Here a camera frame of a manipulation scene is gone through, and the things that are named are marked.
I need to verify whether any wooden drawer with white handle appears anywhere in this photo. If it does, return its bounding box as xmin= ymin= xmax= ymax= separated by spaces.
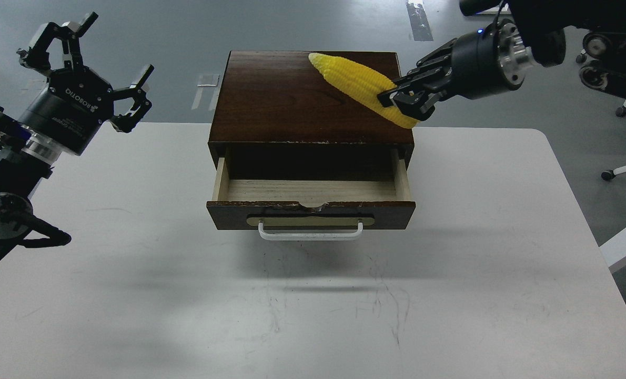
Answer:
xmin=206 ymin=145 xmax=416 ymax=233

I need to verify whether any dark wooden drawer cabinet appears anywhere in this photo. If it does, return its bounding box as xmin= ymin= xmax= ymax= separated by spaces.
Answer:
xmin=208 ymin=50 xmax=415 ymax=162

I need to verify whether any yellow corn cob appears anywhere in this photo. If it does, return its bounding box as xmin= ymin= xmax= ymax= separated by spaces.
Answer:
xmin=308 ymin=53 xmax=418 ymax=129

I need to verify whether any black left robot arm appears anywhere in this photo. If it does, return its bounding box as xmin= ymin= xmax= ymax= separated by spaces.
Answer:
xmin=0 ymin=12 xmax=154 ymax=261

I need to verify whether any white rolling chair base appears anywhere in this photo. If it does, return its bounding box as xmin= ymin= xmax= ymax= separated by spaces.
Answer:
xmin=576 ymin=32 xmax=626 ymax=182

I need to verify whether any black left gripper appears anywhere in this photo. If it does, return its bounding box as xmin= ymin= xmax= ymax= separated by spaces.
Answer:
xmin=17 ymin=12 xmax=155 ymax=157

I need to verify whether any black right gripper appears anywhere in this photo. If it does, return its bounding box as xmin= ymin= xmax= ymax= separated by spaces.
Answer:
xmin=377 ymin=20 xmax=537 ymax=123

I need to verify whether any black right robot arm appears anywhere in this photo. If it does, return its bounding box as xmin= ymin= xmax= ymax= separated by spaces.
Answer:
xmin=377 ymin=1 xmax=626 ymax=122

